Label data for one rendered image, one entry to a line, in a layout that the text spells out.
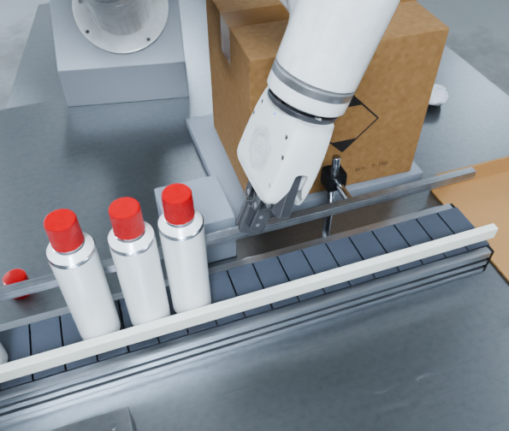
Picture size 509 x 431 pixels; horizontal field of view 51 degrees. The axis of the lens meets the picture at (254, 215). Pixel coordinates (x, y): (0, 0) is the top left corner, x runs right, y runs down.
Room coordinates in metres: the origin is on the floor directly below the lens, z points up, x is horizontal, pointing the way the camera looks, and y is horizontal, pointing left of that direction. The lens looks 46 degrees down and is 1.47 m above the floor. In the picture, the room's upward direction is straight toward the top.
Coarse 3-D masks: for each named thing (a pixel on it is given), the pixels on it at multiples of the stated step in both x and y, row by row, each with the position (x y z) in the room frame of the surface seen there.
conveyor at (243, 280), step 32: (416, 224) 0.56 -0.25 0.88; (448, 224) 0.56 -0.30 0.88; (288, 256) 0.50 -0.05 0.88; (320, 256) 0.50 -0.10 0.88; (352, 256) 0.50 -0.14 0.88; (448, 256) 0.50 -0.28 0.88; (224, 288) 0.44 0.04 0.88; (256, 288) 0.44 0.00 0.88; (64, 320) 0.39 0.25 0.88; (128, 320) 0.39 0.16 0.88; (224, 320) 0.39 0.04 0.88; (32, 352) 0.34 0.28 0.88; (128, 352) 0.35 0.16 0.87; (0, 384) 0.30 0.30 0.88
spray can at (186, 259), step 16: (176, 192) 0.41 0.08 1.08; (176, 208) 0.39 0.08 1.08; (192, 208) 0.41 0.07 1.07; (160, 224) 0.40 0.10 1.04; (176, 224) 0.39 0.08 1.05; (192, 224) 0.40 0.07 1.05; (176, 240) 0.38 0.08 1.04; (192, 240) 0.39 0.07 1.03; (176, 256) 0.39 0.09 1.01; (192, 256) 0.39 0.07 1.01; (176, 272) 0.39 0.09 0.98; (192, 272) 0.39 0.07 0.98; (208, 272) 0.41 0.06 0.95; (176, 288) 0.39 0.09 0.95; (192, 288) 0.39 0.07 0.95; (208, 288) 0.40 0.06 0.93; (176, 304) 0.39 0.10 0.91; (192, 304) 0.39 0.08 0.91; (208, 304) 0.40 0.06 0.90
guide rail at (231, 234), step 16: (448, 176) 0.58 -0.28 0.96; (464, 176) 0.58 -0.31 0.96; (384, 192) 0.54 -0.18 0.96; (400, 192) 0.55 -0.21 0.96; (416, 192) 0.55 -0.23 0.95; (320, 208) 0.51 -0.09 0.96; (336, 208) 0.51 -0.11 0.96; (352, 208) 0.52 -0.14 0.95; (272, 224) 0.48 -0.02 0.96; (288, 224) 0.49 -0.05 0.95; (208, 240) 0.45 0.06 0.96; (224, 240) 0.46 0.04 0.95; (160, 256) 0.43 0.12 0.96; (112, 272) 0.41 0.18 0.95; (0, 288) 0.38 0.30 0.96; (16, 288) 0.38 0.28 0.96; (32, 288) 0.38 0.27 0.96; (48, 288) 0.39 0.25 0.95
